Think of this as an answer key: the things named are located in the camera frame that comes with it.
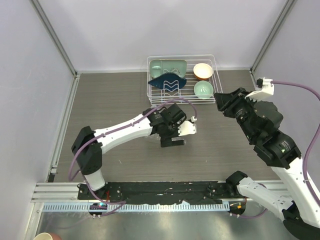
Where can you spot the pink cup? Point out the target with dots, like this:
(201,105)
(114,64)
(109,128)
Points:
(54,236)

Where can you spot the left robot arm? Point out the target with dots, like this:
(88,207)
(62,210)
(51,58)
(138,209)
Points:
(90,145)

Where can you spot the dark blue leaf plate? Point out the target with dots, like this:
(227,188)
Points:
(168,81)

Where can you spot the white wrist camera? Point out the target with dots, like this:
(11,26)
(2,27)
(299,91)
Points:
(188,127)
(265,90)

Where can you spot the perforated cable duct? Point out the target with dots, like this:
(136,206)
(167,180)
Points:
(134,208)

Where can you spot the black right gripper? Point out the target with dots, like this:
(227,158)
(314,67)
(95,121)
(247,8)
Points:
(225,102)

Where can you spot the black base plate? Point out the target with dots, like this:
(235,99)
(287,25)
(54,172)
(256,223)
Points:
(162,193)

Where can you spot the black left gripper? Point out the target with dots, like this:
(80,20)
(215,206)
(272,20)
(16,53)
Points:
(166,141)

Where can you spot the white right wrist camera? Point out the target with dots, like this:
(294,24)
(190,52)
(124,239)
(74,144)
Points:
(265,90)

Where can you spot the white wire dish rack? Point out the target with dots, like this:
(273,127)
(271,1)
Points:
(157,96)

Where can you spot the clear plastic bottle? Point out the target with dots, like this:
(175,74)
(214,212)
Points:
(154,138)

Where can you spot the orange bowl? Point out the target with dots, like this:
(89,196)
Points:
(203,71)

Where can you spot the green rectangular tray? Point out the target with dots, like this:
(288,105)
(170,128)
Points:
(158,67)

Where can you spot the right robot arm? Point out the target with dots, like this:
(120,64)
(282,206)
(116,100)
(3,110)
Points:
(260,122)

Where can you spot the beige cup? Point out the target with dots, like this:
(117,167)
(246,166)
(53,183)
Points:
(43,236)

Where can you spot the green round bowl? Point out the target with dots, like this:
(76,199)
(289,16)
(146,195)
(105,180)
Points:
(203,90)

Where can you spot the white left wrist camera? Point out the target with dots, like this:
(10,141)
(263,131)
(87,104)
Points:
(188,127)

